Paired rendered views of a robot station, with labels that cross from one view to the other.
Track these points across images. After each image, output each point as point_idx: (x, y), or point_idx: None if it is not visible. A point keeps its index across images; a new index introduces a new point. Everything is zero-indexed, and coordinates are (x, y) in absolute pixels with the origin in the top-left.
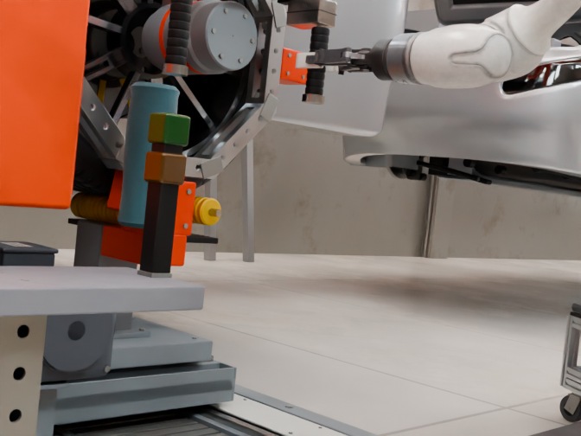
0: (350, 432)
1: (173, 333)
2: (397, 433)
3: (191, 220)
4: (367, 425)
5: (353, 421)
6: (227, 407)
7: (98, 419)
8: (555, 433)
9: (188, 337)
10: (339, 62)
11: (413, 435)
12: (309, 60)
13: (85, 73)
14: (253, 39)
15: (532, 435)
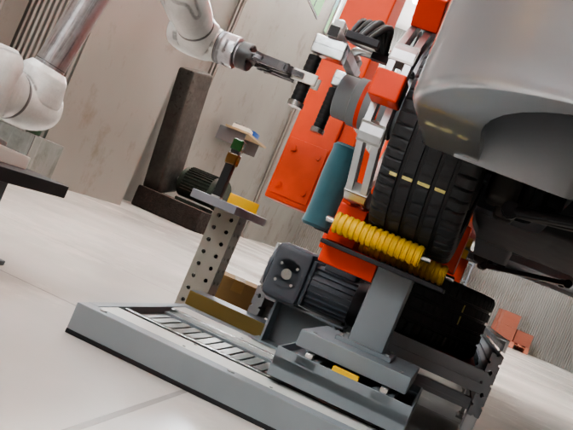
0: (159, 336)
1: (337, 342)
2: (137, 403)
3: (330, 227)
4: (176, 421)
5: (194, 428)
6: (267, 379)
7: None
8: (49, 180)
9: (319, 334)
10: (273, 75)
11: (119, 398)
12: None
13: None
14: (335, 90)
15: (59, 183)
